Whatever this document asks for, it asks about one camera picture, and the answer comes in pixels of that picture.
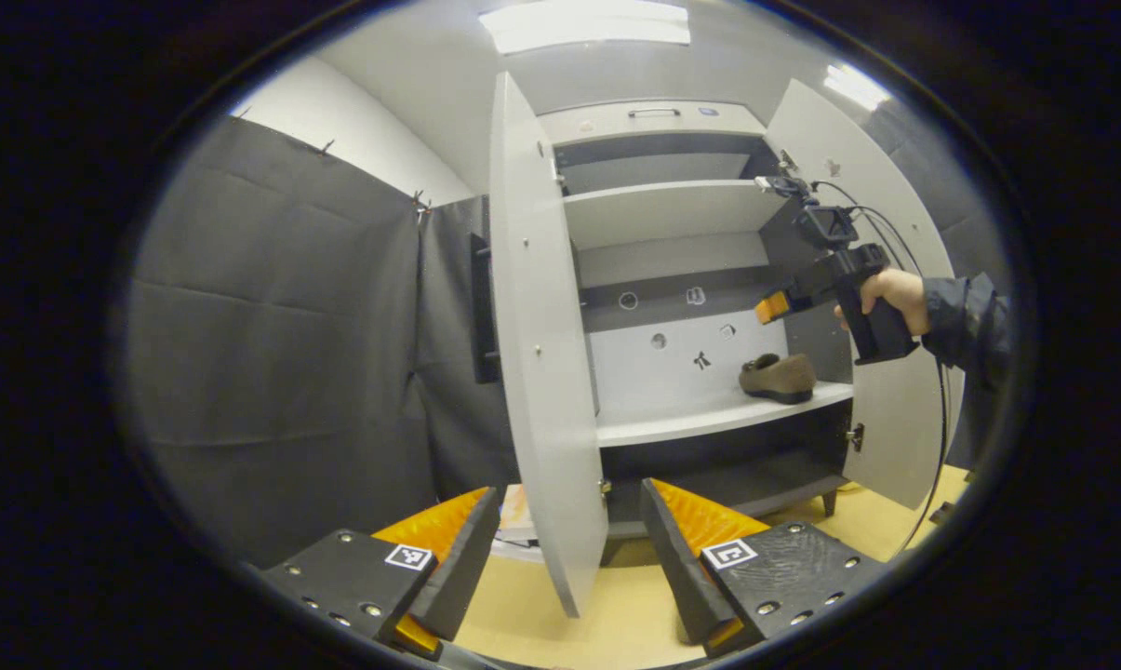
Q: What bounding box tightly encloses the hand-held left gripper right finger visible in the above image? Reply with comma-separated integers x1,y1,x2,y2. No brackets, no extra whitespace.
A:
639,477,887,657

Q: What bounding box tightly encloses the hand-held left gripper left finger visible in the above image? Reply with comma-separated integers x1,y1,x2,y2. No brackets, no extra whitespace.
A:
260,486,503,662

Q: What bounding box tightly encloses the brown fuzzy shoe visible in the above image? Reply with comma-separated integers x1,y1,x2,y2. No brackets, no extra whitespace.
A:
739,353,817,405

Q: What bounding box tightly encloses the grey shoe cabinet door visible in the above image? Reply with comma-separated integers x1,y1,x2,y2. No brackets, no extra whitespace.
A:
488,72,609,620
765,79,966,511

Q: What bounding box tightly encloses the grey shoe cabinet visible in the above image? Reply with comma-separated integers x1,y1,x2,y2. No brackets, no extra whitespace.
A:
537,98,859,564

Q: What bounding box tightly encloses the grey cabinet drawer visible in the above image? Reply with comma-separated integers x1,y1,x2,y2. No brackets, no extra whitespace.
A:
539,100,767,148

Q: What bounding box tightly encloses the stack of books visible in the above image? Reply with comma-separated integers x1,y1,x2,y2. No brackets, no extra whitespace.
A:
497,484,538,550

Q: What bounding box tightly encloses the small ceiling light panel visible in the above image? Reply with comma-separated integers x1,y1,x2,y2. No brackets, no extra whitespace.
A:
822,63,893,113

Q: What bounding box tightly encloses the large ceiling light panel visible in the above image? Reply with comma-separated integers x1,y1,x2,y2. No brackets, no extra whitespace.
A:
479,0,691,55

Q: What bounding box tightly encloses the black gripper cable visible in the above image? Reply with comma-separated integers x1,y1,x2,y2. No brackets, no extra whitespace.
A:
811,180,952,555

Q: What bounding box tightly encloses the black door handle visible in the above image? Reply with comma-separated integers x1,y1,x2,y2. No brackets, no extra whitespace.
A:
469,233,502,384

